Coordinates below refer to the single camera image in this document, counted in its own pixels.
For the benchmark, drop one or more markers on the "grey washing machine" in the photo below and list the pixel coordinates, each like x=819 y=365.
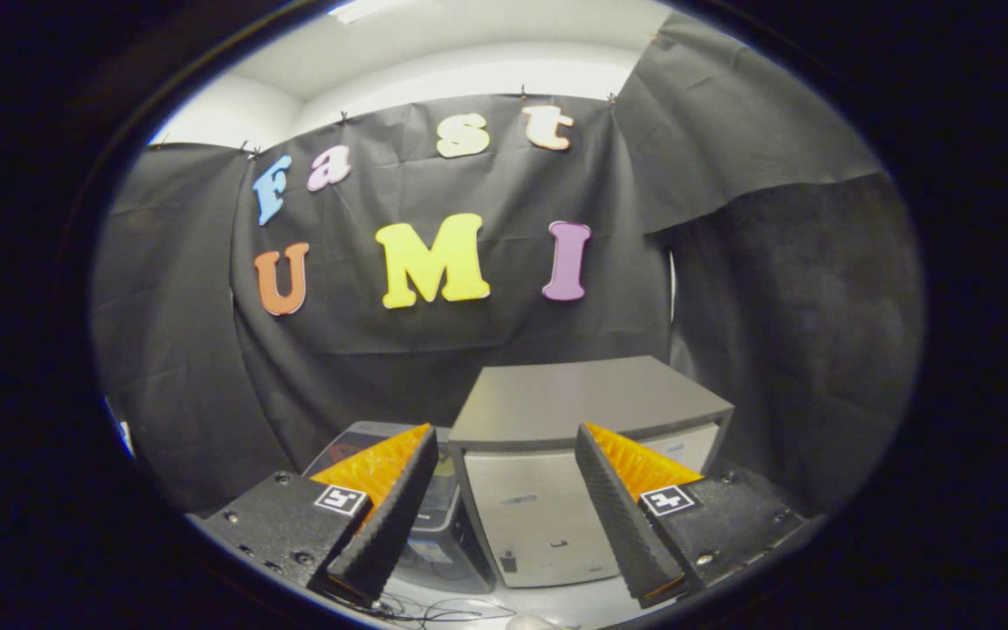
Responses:
x=451 y=560

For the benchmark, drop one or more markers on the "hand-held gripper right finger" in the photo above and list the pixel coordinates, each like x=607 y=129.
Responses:
x=622 y=525

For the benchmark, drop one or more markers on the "beige cabinet with grey top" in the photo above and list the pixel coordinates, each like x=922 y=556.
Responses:
x=556 y=402

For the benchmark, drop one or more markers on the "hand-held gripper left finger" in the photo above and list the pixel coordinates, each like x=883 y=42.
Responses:
x=390 y=516

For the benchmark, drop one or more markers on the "black backdrop cloth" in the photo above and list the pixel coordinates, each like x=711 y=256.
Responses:
x=731 y=306

